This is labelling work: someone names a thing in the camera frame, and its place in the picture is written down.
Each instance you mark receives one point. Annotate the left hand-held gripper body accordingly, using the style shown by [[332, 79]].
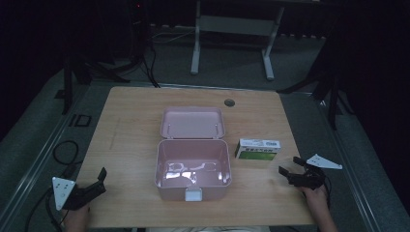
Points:
[[80, 196]]

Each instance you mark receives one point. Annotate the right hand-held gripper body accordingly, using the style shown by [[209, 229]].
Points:
[[309, 179]]

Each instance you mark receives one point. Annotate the white and green medicine box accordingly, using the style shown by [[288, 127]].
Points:
[[257, 150]]

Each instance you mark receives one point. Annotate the pink plastic storage box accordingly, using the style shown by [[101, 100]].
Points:
[[193, 161]]

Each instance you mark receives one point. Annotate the person's right hand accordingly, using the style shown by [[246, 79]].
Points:
[[316, 198]]

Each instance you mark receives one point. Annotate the person's left hand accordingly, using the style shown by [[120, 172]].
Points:
[[76, 219]]

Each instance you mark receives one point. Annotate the black metal stand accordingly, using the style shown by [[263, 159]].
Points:
[[328, 83], [80, 74]]

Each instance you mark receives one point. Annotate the round grey table grommet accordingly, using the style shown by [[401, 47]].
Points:
[[229, 102]]

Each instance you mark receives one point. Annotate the white metal desk frame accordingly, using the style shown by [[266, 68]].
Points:
[[238, 25]]

